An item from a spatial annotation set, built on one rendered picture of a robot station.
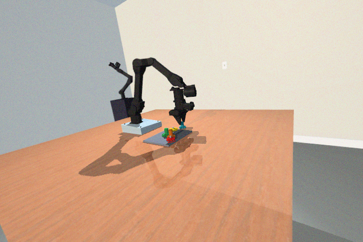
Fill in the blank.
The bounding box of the green gear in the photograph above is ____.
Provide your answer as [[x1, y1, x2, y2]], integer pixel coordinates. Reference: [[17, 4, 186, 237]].
[[162, 128, 169, 137]]

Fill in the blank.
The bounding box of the orange gear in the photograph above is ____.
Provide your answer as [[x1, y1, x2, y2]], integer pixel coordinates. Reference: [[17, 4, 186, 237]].
[[167, 129, 175, 137]]

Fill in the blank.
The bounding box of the teal gear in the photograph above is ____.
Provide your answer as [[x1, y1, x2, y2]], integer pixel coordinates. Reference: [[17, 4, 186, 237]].
[[179, 121, 186, 129]]

